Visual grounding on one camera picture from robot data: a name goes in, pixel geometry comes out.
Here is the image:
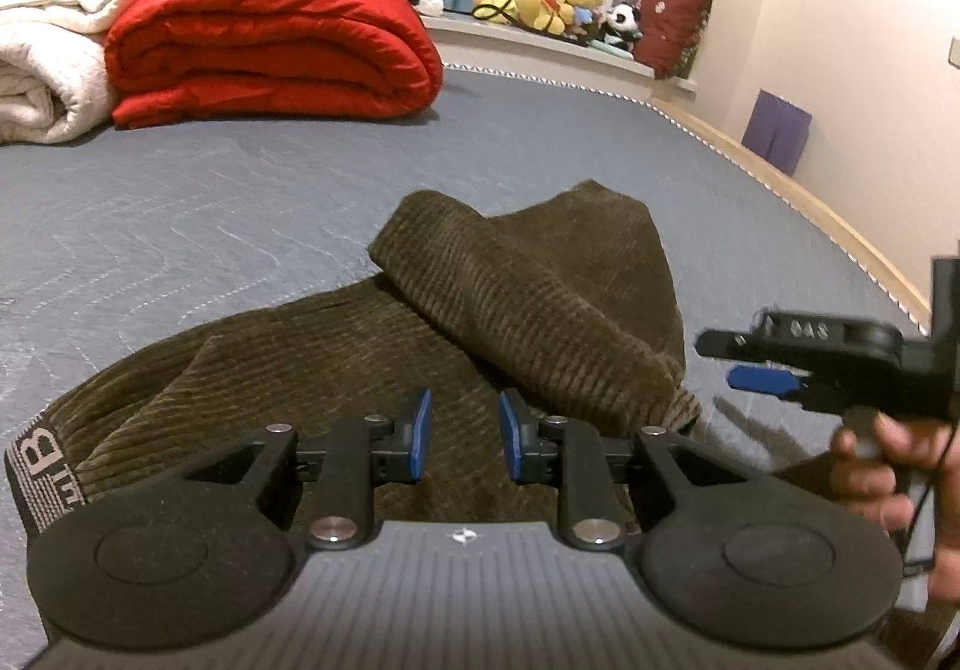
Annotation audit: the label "white folded blanket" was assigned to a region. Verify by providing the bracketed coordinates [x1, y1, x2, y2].
[0, 0, 158, 146]

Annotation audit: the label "maroon cushion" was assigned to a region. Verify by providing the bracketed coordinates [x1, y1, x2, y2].
[634, 0, 715, 80]

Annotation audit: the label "pile of plush toys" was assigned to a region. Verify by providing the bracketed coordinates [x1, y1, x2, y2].
[471, 0, 644, 51]

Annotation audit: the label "olive corduroy pants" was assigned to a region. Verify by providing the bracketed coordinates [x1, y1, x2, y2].
[4, 181, 702, 536]

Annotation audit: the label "white window ledge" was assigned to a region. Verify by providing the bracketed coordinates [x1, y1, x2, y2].
[418, 11, 700, 99]

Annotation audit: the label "grey-blue bed mat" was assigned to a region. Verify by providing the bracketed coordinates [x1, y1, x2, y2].
[0, 64, 935, 670]

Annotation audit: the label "purple box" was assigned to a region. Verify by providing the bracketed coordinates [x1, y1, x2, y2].
[742, 89, 814, 177]

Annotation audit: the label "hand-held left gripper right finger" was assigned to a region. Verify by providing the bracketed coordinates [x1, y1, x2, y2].
[499, 388, 748, 555]

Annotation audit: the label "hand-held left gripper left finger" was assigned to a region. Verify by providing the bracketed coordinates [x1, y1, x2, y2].
[184, 388, 434, 553]

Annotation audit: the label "person's right hand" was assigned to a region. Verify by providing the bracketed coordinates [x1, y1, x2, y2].
[828, 410, 960, 537]

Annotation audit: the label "red folded comforter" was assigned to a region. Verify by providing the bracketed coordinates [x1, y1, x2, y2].
[103, 0, 445, 129]

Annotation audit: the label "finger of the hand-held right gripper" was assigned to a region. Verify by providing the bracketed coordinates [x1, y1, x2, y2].
[727, 367, 811, 402]
[694, 329, 767, 365]

